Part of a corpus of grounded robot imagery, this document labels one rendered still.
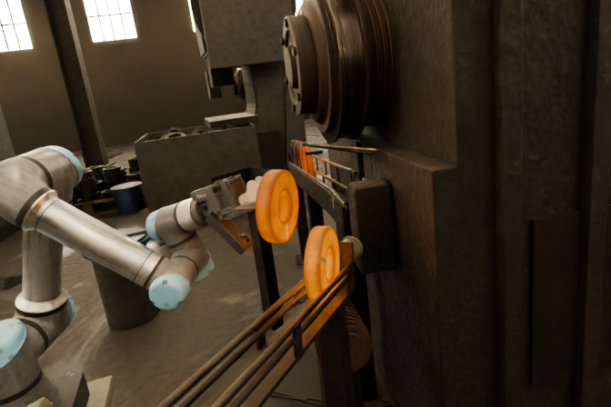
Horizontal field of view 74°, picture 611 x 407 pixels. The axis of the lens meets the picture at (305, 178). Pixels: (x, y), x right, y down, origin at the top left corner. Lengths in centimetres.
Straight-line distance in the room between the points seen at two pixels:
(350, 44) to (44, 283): 96
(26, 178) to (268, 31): 311
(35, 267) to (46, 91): 1097
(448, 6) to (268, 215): 52
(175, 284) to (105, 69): 1087
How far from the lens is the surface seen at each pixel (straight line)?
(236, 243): 92
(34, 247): 118
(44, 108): 1214
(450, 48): 85
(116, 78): 1158
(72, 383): 136
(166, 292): 91
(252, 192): 86
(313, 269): 78
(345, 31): 104
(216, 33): 380
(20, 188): 98
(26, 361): 122
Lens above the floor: 108
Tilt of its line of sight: 14 degrees down
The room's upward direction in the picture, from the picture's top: 7 degrees counter-clockwise
